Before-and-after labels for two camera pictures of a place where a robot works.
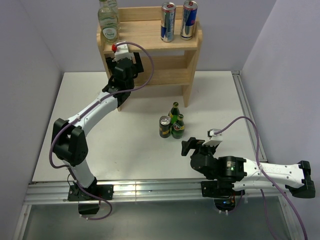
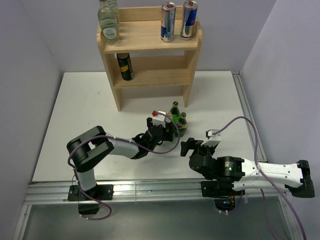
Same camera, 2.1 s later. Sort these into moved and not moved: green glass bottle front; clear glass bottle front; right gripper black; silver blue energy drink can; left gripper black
Moved: left gripper black; green glass bottle front
Not moved: clear glass bottle front; silver blue energy drink can; right gripper black
